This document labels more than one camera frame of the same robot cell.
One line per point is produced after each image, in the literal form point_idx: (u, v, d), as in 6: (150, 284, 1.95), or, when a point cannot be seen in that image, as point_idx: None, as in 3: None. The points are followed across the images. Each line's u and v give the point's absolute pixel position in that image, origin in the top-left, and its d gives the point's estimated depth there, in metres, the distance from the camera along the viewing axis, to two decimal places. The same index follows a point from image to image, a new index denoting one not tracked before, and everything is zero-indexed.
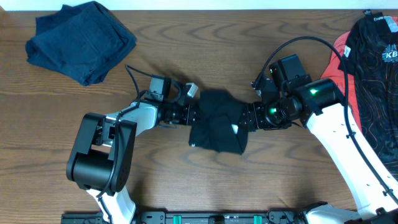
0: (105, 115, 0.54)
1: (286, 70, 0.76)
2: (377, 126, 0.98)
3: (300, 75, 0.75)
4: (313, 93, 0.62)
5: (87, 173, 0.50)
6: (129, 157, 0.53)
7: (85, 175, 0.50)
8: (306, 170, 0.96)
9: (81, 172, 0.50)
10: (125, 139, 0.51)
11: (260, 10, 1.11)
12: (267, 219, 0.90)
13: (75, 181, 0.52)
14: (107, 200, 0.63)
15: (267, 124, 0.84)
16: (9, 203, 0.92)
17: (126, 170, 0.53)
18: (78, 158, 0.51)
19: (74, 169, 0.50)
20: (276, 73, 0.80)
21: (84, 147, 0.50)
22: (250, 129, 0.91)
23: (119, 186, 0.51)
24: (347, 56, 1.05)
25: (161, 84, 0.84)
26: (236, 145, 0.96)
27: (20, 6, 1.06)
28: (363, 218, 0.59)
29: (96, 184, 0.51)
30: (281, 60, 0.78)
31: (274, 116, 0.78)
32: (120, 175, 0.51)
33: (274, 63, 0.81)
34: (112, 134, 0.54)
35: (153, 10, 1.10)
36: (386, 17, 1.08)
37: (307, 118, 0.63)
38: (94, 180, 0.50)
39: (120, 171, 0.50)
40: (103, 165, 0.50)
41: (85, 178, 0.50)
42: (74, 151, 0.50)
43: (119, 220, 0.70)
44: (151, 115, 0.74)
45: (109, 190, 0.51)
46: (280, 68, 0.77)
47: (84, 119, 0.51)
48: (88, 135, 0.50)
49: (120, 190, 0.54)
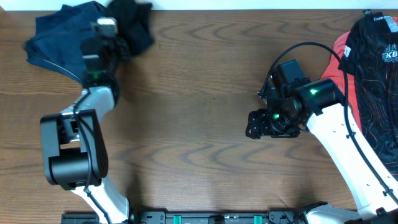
0: (61, 113, 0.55)
1: (286, 74, 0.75)
2: (377, 126, 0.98)
3: (300, 78, 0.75)
4: (313, 93, 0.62)
5: (68, 171, 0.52)
6: (101, 143, 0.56)
7: (66, 173, 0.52)
8: (306, 170, 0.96)
9: (61, 172, 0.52)
10: (91, 126, 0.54)
11: (260, 10, 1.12)
12: (268, 219, 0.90)
13: (58, 184, 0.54)
14: (100, 198, 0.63)
15: (272, 130, 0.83)
16: (9, 204, 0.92)
17: (104, 156, 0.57)
18: (53, 162, 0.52)
19: (54, 172, 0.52)
20: (276, 79, 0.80)
21: (53, 150, 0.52)
22: (254, 136, 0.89)
23: (102, 172, 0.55)
24: (347, 56, 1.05)
25: (99, 62, 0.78)
26: (152, 42, 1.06)
27: (20, 6, 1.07)
28: (363, 218, 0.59)
29: (81, 177, 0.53)
30: (280, 65, 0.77)
31: (278, 122, 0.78)
32: (100, 160, 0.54)
33: (274, 70, 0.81)
34: (75, 127, 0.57)
35: (153, 10, 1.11)
36: (386, 17, 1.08)
37: (307, 118, 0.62)
38: (76, 175, 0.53)
39: (97, 157, 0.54)
40: (79, 158, 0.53)
41: (68, 176, 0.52)
42: (46, 157, 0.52)
43: (116, 216, 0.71)
44: (107, 98, 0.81)
45: (94, 178, 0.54)
46: (280, 73, 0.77)
47: (41, 126, 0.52)
48: (54, 137, 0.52)
49: (104, 175, 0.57)
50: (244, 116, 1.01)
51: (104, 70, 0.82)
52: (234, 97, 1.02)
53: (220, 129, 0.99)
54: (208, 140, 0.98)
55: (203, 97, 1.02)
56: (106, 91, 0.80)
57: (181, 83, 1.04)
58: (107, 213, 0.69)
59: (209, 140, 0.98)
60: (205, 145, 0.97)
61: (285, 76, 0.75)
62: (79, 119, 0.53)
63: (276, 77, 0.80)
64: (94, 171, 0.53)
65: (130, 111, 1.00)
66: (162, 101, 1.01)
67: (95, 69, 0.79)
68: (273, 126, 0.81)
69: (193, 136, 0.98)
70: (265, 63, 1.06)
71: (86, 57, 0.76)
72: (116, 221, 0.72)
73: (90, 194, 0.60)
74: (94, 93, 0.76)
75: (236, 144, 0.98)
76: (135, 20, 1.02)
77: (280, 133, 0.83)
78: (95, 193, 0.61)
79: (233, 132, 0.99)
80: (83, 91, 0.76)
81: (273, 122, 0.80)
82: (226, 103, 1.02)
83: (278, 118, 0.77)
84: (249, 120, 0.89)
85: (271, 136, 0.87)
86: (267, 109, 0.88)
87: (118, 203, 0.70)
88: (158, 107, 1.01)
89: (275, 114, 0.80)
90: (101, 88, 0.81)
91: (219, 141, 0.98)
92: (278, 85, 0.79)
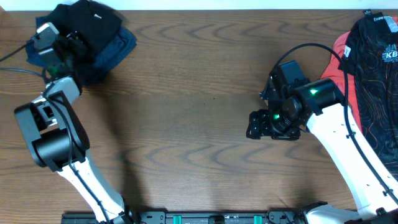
0: (33, 101, 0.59)
1: (286, 75, 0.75)
2: (377, 126, 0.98)
3: (300, 79, 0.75)
4: (313, 93, 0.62)
5: (51, 149, 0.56)
6: (78, 121, 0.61)
7: (51, 151, 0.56)
8: (307, 170, 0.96)
9: (46, 151, 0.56)
10: (63, 106, 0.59)
11: (260, 10, 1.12)
12: (267, 219, 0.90)
13: (46, 165, 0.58)
14: (88, 180, 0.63)
15: (272, 131, 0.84)
16: (9, 203, 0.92)
17: (83, 131, 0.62)
18: (35, 145, 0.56)
19: (40, 154, 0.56)
20: (276, 79, 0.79)
21: (34, 134, 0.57)
22: (254, 136, 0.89)
23: (84, 144, 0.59)
24: (347, 56, 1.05)
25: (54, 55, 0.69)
26: (114, 22, 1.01)
27: (19, 7, 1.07)
28: (363, 218, 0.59)
29: (65, 154, 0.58)
30: (280, 65, 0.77)
31: (278, 123, 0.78)
32: (79, 134, 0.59)
33: (275, 70, 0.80)
34: (50, 112, 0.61)
35: (153, 10, 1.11)
36: (386, 17, 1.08)
37: (307, 118, 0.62)
38: (60, 152, 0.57)
39: (76, 130, 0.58)
40: (60, 135, 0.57)
41: (53, 154, 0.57)
42: (29, 142, 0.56)
43: (112, 208, 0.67)
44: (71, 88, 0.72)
45: (78, 150, 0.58)
46: (280, 74, 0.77)
47: (17, 116, 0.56)
48: (30, 121, 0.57)
49: (88, 147, 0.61)
50: (244, 116, 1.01)
51: (62, 63, 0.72)
52: (234, 97, 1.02)
53: (220, 130, 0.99)
54: (208, 140, 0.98)
55: (203, 97, 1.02)
56: (69, 80, 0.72)
57: (181, 83, 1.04)
58: (100, 201, 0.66)
59: (209, 140, 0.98)
60: (205, 145, 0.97)
61: (285, 76, 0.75)
62: (51, 99, 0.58)
63: (277, 78, 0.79)
64: (76, 142, 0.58)
65: (130, 110, 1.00)
66: (162, 101, 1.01)
67: (52, 63, 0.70)
68: (273, 127, 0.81)
69: (193, 136, 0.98)
70: (265, 63, 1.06)
71: (42, 53, 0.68)
72: (113, 216, 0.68)
73: (77, 173, 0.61)
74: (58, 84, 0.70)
75: (236, 144, 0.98)
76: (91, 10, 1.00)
77: (280, 134, 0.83)
78: (82, 172, 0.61)
79: (233, 132, 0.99)
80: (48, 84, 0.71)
81: (273, 122, 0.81)
82: (226, 103, 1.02)
83: (278, 118, 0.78)
84: (250, 119, 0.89)
85: (271, 137, 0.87)
86: (267, 111, 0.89)
87: (112, 193, 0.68)
88: (158, 107, 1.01)
89: (275, 114, 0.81)
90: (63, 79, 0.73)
91: (219, 141, 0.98)
92: (278, 86, 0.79)
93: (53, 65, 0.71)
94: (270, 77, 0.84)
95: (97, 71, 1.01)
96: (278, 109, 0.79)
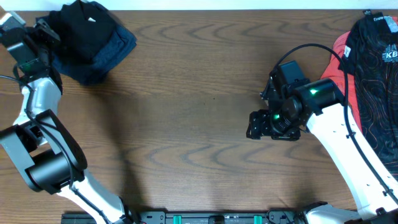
0: (17, 124, 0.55)
1: (286, 75, 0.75)
2: (377, 126, 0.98)
3: (300, 79, 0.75)
4: (313, 93, 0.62)
5: (47, 173, 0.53)
6: (71, 140, 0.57)
7: (47, 176, 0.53)
8: (306, 170, 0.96)
9: (42, 176, 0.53)
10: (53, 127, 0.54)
11: (260, 10, 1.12)
12: (268, 219, 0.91)
13: (44, 190, 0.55)
14: (89, 196, 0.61)
15: (272, 131, 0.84)
16: (9, 203, 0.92)
17: (78, 149, 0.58)
18: (29, 172, 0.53)
19: (35, 179, 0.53)
20: (276, 79, 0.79)
21: (27, 160, 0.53)
22: (254, 137, 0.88)
23: (81, 163, 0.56)
24: (347, 56, 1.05)
25: (25, 50, 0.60)
26: (107, 26, 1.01)
27: (18, 7, 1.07)
28: (363, 218, 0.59)
29: (63, 175, 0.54)
30: (280, 65, 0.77)
31: (278, 124, 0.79)
32: (76, 154, 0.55)
33: (275, 70, 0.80)
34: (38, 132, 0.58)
35: (154, 10, 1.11)
36: (386, 17, 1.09)
37: (307, 118, 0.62)
38: (56, 175, 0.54)
39: (71, 151, 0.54)
40: (55, 158, 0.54)
41: (50, 177, 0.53)
42: (22, 170, 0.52)
43: (112, 214, 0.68)
44: (51, 93, 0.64)
45: (76, 172, 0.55)
46: (280, 74, 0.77)
47: (4, 143, 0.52)
48: (20, 148, 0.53)
49: (86, 166, 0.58)
50: (244, 116, 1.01)
51: (37, 59, 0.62)
52: (234, 97, 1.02)
53: (221, 130, 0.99)
54: (208, 140, 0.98)
55: (203, 97, 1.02)
56: (48, 82, 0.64)
57: (181, 83, 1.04)
58: (101, 210, 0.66)
59: (209, 140, 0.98)
60: (205, 145, 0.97)
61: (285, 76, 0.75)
62: (40, 122, 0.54)
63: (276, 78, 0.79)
64: (73, 164, 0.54)
65: (130, 110, 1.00)
66: (162, 101, 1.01)
67: (23, 60, 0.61)
68: (273, 127, 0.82)
69: (193, 136, 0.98)
70: (265, 63, 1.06)
71: (10, 50, 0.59)
72: (114, 220, 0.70)
73: (78, 191, 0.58)
74: (38, 90, 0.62)
75: (236, 144, 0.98)
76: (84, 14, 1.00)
77: (280, 135, 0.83)
78: (83, 190, 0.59)
79: (233, 132, 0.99)
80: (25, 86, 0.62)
81: (273, 122, 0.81)
82: (226, 103, 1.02)
83: (278, 118, 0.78)
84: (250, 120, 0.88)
85: (271, 136, 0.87)
86: (267, 111, 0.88)
87: (112, 200, 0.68)
88: (158, 107, 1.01)
89: (275, 115, 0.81)
90: (40, 79, 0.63)
91: (219, 141, 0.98)
92: (278, 86, 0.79)
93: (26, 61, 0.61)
94: (270, 77, 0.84)
95: (97, 71, 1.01)
96: (278, 109, 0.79)
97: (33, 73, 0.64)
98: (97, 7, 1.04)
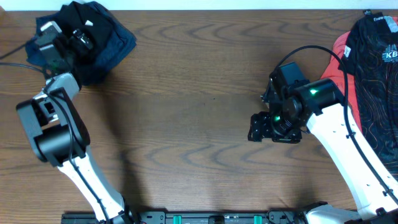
0: (34, 98, 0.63)
1: (286, 76, 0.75)
2: (377, 126, 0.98)
3: (300, 79, 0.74)
4: (313, 93, 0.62)
5: (53, 144, 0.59)
6: (78, 117, 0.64)
7: (53, 146, 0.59)
8: (306, 170, 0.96)
9: (49, 145, 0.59)
10: (64, 103, 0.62)
11: (260, 10, 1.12)
12: (267, 219, 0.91)
13: (48, 160, 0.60)
14: (88, 177, 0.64)
15: (273, 133, 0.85)
16: (9, 203, 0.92)
17: (83, 127, 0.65)
18: (38, 140, 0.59)
19: (42, 148, 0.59)
20: (276, 81, 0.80)
21: (37, 130, 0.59)
22: (255, 139, 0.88)
23: (84, 139, 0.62)
24: (347, 56, 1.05)
25: (55, 51, 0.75)
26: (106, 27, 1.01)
27: (18, 7, 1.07)
28: (362, 218, 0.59)
29: (66, 148, 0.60)
30: (280, 67, 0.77)
31: (280, 125, 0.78)
32: (80, 129, 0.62)
33: (275, 72, 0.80)
34: (51, 109, 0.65)
35: (153, 10, 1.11)
36: (386, 17, 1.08)
37: (307, 118, 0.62)
38: (61, 146, 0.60)
39: (76, 126, 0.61)
40: (61, 130, 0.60)
41: (55, 148, 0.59)
42: (31, 138, 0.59)
43: (111, 206, 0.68)
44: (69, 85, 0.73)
45: (79, 146, 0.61)
46: (280, 76, 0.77)
47: (19, 112, 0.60)
48: (33, 119, 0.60)
49: (88, 144, 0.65)
50: (244, 116, 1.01)
51: (63, 60, 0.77)
52: (234, 97, 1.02)
53: (220, 130, 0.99)
54: (208, 140, 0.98)
55: (203, 97, 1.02)
56: (68, 76, 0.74)
57: (181, 83, 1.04)
58: (100, 198, 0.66)
59: (209, 140, 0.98)
60: (205, 145, 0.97)
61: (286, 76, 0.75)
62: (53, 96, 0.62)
63: (276, 80, 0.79)
64: (77, 138, 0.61)
65: (130, 110, 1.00)
66: (162, 101, 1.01)
67: (53, 59, 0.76)
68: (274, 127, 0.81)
69: (193, 136, 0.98)
70: (265, 63, 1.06)
71: (43, 49, 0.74)
72: (113, 216, 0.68)
73: (77, 169, 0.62)
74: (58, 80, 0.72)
75: (236, 144, 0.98)
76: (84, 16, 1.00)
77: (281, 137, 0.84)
78: (83, 168, 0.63)
79: (233, 132, 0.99)
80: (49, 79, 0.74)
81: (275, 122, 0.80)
82: (226, 103, 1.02)
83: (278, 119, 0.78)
84: (250, 122, 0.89)
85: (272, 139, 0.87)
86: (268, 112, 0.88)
87: (113, 192, 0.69)
88: (158, 107, 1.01)
89: (276, 117, 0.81)
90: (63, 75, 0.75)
91: (219, 141, 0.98)
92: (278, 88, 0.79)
93: (55, 61, 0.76)
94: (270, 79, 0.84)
95: (97, 72, 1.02)
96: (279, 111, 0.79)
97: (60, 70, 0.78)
98: (96, 7, 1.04)
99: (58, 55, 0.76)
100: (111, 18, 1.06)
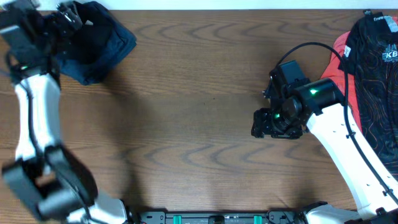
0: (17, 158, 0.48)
1: (286, 74, 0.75)
2: (377, 126, 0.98)
3: (300, 79, 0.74)
4: (313, 93, 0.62)
5: (56, 205, 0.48)
6: (81, 166, 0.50)
7: (56, 207, 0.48)
8: (306, 170, 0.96)
9: (50, 206, 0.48)
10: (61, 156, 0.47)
11: (260, 10, 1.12)
12: (268, 219, 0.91)
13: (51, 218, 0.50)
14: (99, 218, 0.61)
15: (273, 130, 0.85)
16: (9, 203, 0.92)
17: (88, 174, 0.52)
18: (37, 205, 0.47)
19: (42, 210, 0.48)
20: (276, 79, 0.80)
21: (33, 195, 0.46)
22: (256, 135, 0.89)
23: (91, 192, 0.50)
24: (347, 56, 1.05)
25: (22, 36, 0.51)
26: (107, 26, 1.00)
27: None
28: (362, 218, 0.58)
29: (71, 206, 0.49)
30: (280, 65, 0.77)
31: (279, 122, 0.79)
32: (86, 183, 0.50)
33: (275, 70, 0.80)
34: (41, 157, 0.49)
35: (153, 10, 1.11)
36: (386, 17, 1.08)
37: (307, 118, 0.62)
38: (66, 205, 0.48)
39: (81, 182, 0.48)
40: (61, 188, 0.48)
41: (59, 208, 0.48)
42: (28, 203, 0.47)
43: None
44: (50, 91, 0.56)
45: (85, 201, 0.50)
46: (280, 74, 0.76)
47: (5, 181, 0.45)
48: (23, 184, 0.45)
49: (96, 189, 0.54)
50: (244, 116, 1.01)
51: (33, 47, 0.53)
52: (234, 97, 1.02)
53: (221, 130, 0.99)
54: (208, 140, 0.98)
55: (203, 97, 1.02)
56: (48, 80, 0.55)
57: (181, 83, 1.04)
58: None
59: (209, 140, 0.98)
60: (205, 145, 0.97)
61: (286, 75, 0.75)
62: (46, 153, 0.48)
63: (277, 78, 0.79)
64: (83, 195, 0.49)
65: (130, 110, 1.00)
66: (162, 101, 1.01)
67: (17, 46, 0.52)
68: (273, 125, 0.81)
69: (193, 136, 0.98)
70: (265, 63, 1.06)
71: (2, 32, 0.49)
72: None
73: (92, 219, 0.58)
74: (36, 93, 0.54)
75: (236, 144, 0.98)
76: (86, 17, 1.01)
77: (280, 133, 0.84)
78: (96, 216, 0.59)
79: (233, 132, 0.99)
80: (19, 83, 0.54)
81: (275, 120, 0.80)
82: (226, 103, 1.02)
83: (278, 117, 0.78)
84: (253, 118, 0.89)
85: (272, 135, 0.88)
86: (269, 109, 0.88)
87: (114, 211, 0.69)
88: (158, 107, 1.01)
89: (275, 114, 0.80)
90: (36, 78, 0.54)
91: (219, 141, 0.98)
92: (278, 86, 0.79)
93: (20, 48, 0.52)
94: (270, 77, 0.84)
95: (97, 71, 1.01)
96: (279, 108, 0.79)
97: (28, 65, 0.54)
98: (97, 6, 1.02)
99: (24, 39, 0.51)
100: (111, 18, 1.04)
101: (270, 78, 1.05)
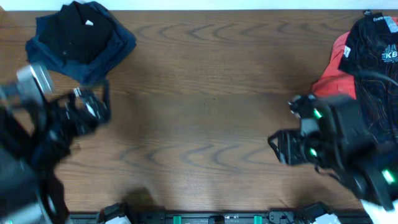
0: None
1: (343, 122, 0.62)
2: (377, 126, 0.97)
3: (360, 132, 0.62)
4: (388, 181, 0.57)
5: None
6: None
7: None
8: (307, 170, 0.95)
9: None
10: None
11: (260, 10, 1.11)
12: (267, 219, 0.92)
13: None
14: None
15: (301, 158, 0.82)
16: None
17: None
18: None
19: None
20: (326, 120, 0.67)
21: None
22: (281, 159, 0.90)
23: None
24: (347, 56, 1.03)
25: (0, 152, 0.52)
26: (107, 27, 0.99)
27: (18, 7, 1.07)
28: None
29: None
30: (336, 109, 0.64)
31: (313, 157, 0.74)
32: None
33: (326, 107, 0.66)
34: None
35: (153, 10, 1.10)
36: (385, 17, 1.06)
37: (372, 201, 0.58)
38: None
39: None
40: None
41: None
42: None
43: None
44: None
45: None
46: (334, 119, 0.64)
47: None
48: None
49: None
50: (244, 116, 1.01)
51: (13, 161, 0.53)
52: (234, 97, 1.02)
53: (221, 130, 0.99)
54: (208, 140, 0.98)
55: (203, 97, 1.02)
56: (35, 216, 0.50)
57: (181, 83, 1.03)
58: None
59: (209, 140, 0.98)
60: (205, 145, 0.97)
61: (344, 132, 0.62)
62: None
63: (328, 119, 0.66)
64: None
65: (130, 111, 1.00)
66: (162, 101, 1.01)
67: None
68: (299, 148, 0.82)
69: (194, 136, 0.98)
70: (265, 63, 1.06)
71: None
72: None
73: None
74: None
75: (236, 144, 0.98)
76: (84, 17, 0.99)
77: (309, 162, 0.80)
78: None
79: (233, 132, 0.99)
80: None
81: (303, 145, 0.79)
82: (226, 103, 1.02)
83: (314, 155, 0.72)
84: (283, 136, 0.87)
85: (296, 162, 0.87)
86: (297, 132, 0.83)
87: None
88: (158, 107, 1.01)
89: (309, 147, 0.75)
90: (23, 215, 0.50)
91: (219, 141, 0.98)
92: (328, 129, 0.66)
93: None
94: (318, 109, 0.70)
95: (97, 71, 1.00)
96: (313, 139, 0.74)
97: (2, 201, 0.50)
98: (97, 7, 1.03)
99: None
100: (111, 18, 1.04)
101: (270, 78, 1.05)
